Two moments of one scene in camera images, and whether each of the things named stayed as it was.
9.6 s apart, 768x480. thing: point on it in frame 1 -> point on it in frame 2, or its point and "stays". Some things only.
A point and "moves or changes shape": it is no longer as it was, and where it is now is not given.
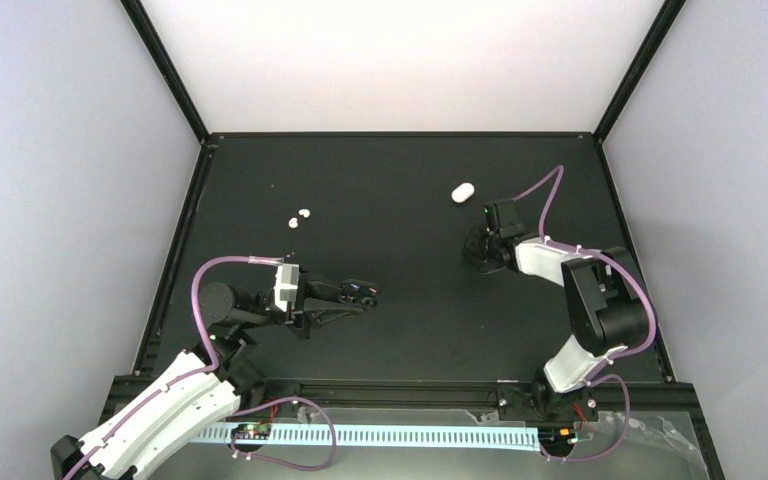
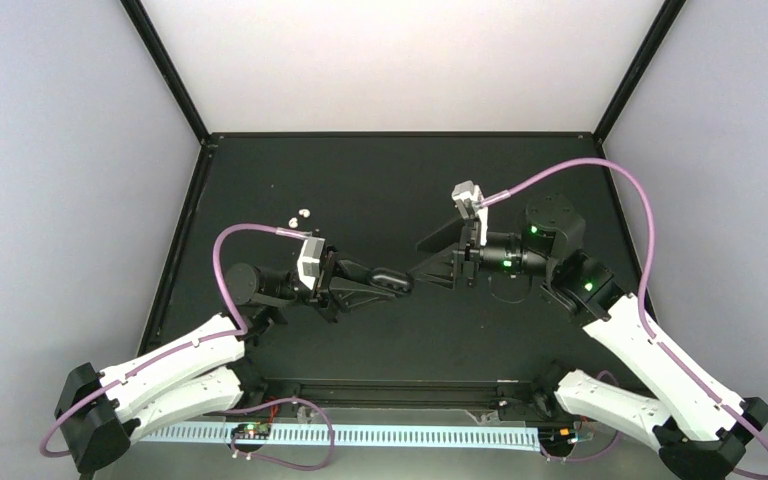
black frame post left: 169,68 stays
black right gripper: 470,246 -> 463,258
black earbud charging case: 358,291 moves or changes shape
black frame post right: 668,12 stays
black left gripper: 317,315 -> 328,298
